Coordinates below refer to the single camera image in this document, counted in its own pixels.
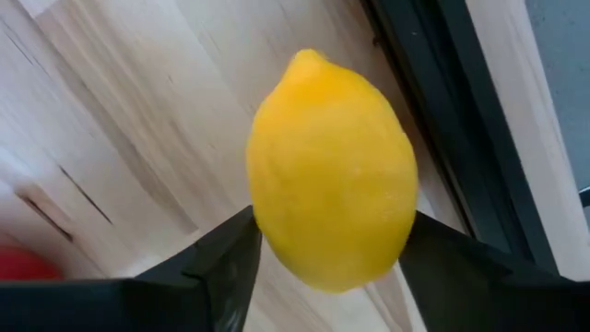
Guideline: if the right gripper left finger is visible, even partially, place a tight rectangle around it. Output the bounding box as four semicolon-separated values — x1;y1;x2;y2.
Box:
0;205;263;332

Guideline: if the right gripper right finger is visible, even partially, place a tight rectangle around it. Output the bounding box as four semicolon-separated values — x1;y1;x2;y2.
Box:
398;209;590;332

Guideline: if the red bell pepper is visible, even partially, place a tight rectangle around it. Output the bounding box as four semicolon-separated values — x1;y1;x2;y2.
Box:
0;243;65;282

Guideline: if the yellow lemon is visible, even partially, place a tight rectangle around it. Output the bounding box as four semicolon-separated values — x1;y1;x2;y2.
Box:
245;48;419;294

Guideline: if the black metal table frame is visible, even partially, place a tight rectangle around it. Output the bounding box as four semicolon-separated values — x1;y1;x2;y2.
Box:
359;0;561;278

